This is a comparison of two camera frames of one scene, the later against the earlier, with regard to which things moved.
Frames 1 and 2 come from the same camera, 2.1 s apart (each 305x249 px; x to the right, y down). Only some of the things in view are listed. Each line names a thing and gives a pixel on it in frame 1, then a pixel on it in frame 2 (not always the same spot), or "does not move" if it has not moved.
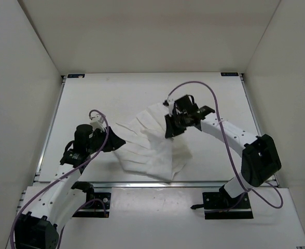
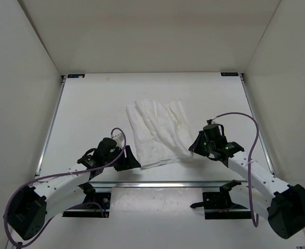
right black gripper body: x=181 y=118 to x=210 y=147
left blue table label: x=78 y=75 does not move
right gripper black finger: x=171 y=129 to x=199 y=145
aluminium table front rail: x=144 y=184 does not move
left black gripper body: x=99 y=137 to x=111 y=158
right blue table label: x=229 y=74 does not move
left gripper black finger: x=114 y=142 to x=126 y=161
